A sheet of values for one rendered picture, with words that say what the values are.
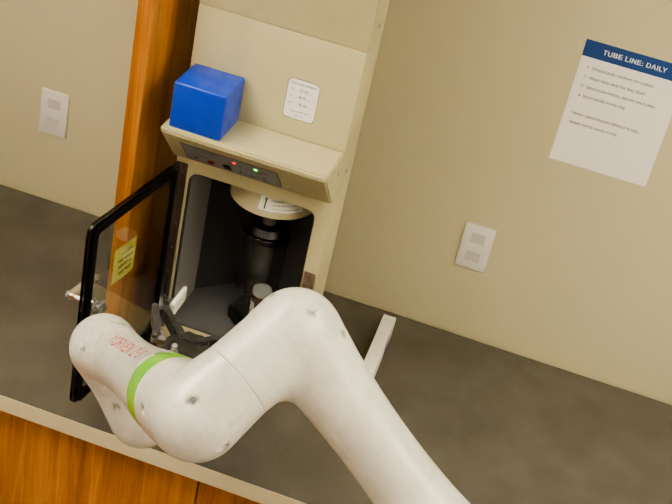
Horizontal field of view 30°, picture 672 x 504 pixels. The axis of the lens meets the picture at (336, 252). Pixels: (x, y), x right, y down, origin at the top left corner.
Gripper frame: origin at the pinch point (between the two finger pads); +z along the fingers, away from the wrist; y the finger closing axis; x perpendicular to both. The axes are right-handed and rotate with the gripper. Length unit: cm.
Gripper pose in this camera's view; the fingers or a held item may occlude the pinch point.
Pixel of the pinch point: (216, 306)
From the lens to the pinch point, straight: 232.9
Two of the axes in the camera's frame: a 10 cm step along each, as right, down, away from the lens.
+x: -1.9, 8.3, 5.2
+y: -9.4, -3.0, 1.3
